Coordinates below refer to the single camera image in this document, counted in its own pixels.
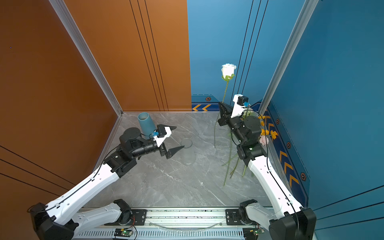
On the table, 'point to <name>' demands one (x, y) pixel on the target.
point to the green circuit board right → (252, 233)
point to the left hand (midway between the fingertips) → (179, 134)
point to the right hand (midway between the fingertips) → (218, 103)
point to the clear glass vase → (188, 153)
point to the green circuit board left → (123, 232)
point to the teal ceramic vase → (146, 125)
